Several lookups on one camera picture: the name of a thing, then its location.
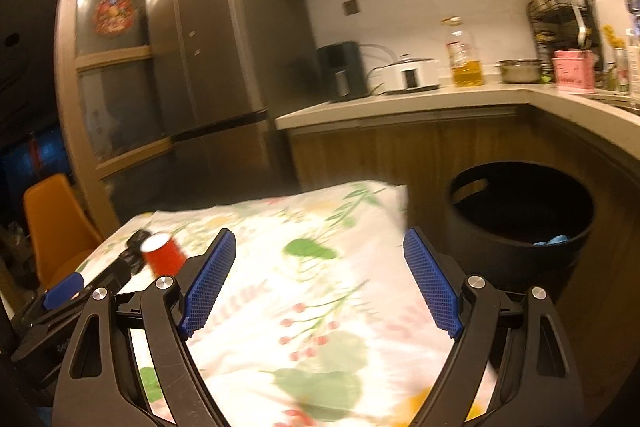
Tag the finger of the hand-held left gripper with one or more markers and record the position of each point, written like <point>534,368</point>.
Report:
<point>62,292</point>
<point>117,272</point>

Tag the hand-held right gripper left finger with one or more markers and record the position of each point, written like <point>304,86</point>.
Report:
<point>210,277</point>

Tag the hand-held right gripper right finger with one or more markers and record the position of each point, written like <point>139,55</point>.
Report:
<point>432,282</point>

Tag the red paper cup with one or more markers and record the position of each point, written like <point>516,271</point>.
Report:
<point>162,257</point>

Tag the black round bin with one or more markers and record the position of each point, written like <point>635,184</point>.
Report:
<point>525,269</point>

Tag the orange chair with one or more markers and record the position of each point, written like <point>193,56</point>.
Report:
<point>55,222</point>

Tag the floral tablecloth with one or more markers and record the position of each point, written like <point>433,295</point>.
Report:
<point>310,307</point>

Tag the blue crumpled item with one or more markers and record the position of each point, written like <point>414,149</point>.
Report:
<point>550,240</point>

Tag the wooden base cabinet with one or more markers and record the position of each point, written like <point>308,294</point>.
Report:
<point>390,157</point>

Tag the wooden glass-panel door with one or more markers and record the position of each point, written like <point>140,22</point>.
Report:
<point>67,107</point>

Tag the white rice cooker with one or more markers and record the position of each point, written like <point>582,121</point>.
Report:
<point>405,77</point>

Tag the cooking oil bottle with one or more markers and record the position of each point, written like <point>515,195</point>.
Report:
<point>467,67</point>

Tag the steel pot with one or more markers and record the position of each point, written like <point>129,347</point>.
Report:
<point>520,72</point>

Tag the dark countertop appliance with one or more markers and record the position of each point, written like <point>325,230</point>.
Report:
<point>342,72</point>

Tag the grey refrigerator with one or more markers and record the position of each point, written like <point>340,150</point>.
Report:
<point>225,47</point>

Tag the pink container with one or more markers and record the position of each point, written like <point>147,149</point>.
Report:
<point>572,74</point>

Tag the red round door decoration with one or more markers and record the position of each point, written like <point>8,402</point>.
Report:
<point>116,15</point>

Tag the black dish rack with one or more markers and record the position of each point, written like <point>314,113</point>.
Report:
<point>542,22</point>

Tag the white spatula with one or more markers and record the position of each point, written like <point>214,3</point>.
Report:
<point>581,27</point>

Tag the yellow flowers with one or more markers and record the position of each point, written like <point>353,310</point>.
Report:
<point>614,37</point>

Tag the dark wall socket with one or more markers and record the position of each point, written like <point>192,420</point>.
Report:
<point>350,7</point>

